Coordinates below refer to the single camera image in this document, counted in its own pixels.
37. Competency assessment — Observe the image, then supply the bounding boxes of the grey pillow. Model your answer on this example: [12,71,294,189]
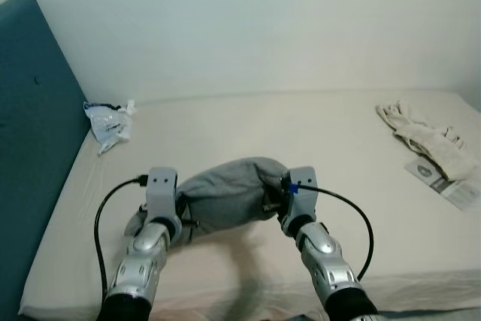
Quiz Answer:
[123,157,291,246]

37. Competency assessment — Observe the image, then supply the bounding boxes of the mattress with white sheet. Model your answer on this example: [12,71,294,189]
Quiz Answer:
[18,89,481,319]

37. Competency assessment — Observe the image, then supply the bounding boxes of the clear plastic bag blue print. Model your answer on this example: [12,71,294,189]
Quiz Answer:
[82,98,137,156]

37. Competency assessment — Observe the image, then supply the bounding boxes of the blue upholstered headboard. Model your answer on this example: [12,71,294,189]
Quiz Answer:
[0,0,92,316]

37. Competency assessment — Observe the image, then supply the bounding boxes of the beige crumpled cloth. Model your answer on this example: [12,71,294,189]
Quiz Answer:
[375,98,479,183]

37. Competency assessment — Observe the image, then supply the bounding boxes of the white printed booklet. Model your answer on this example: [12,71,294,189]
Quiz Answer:
[405,156,480,211]

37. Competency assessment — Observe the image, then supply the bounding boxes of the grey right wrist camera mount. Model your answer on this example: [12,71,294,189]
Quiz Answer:
[281,166,319,221]

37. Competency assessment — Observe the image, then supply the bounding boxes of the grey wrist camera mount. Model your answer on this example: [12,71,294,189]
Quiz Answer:
[144,167,180,221]
[281,166,319,221]

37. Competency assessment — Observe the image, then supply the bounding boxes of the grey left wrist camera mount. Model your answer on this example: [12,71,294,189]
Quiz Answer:
[144,167,180,221]

